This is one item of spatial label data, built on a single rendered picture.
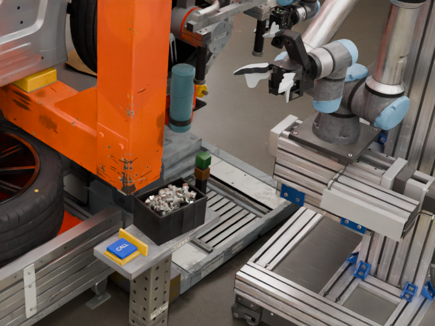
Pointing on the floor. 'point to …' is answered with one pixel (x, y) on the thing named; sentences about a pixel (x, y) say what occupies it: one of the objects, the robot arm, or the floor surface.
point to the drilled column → (151, 295)
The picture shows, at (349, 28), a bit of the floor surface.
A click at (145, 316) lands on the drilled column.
